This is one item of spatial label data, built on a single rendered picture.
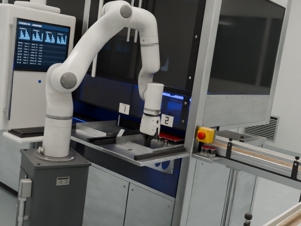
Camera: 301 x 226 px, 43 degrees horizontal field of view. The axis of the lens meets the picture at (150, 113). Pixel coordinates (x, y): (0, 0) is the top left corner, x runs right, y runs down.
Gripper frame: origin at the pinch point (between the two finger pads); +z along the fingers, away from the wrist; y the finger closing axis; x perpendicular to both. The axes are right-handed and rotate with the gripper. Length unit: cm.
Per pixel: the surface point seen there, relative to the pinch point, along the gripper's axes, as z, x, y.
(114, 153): 4.8, 16.4, 6.4
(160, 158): 4.6, 1.5, -10.7
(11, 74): -23, 30, 83
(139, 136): 2.5, -16.7, 19.6
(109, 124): 4, -25, 54
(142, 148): 2.3, 2.5, 0.7
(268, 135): 68, -483, 126
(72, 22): -58, -15, 89
